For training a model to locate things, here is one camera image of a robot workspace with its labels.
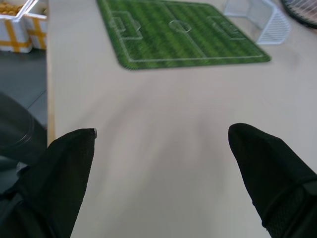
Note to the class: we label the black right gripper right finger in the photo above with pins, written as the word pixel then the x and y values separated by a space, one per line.
pixel 272 178

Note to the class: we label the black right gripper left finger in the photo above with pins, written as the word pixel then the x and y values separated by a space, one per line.
pixel 59 178

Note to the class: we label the green soccer field mat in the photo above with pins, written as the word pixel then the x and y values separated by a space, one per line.
pixel 177 33

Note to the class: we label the dark round stool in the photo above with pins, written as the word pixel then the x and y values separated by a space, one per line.
pixel 17 134

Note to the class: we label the white foam box yellow tape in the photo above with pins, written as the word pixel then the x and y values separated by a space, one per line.
pixel 11 27
pixel 37 28

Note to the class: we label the black round fan guard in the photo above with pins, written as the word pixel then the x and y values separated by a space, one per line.
pixel 301 11

